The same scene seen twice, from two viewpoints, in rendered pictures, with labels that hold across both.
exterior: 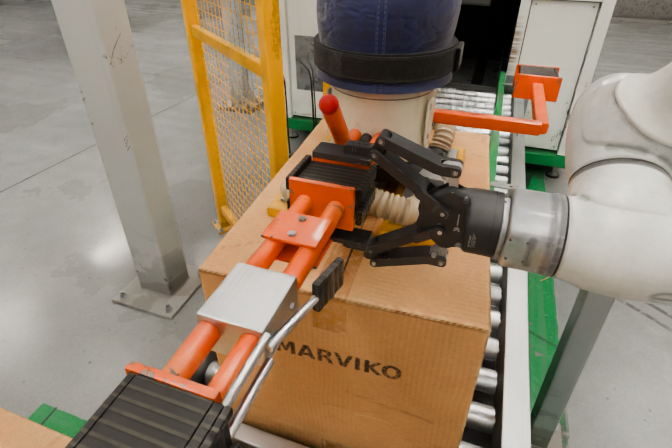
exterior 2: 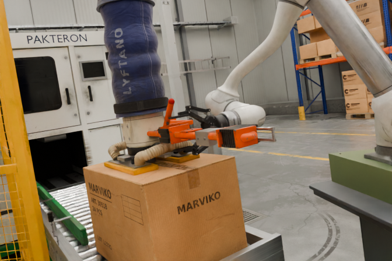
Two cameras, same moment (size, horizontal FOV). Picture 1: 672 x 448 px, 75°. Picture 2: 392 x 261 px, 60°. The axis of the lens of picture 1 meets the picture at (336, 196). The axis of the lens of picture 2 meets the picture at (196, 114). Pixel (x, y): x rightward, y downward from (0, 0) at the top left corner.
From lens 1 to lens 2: 0.98 m
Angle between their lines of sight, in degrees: 57
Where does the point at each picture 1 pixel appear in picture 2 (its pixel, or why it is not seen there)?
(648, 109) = (228, 90)
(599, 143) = (224, 101)
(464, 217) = (214, 123)
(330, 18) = (134, 91)
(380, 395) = (217, 212)
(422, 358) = (223, 180)
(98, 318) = not seen: outside the picture
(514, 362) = not seen: hidden behind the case
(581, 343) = not seen: hidden behind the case
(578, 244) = (241, 115)
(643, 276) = (255, 116)
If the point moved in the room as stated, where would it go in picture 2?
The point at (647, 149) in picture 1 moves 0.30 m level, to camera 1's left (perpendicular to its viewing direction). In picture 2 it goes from (233, 98) to (190, 107)
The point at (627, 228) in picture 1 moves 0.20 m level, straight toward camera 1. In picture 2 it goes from (246, 108) to (268, 109)
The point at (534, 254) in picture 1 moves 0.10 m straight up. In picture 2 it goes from (235, 122) to (232, 95)
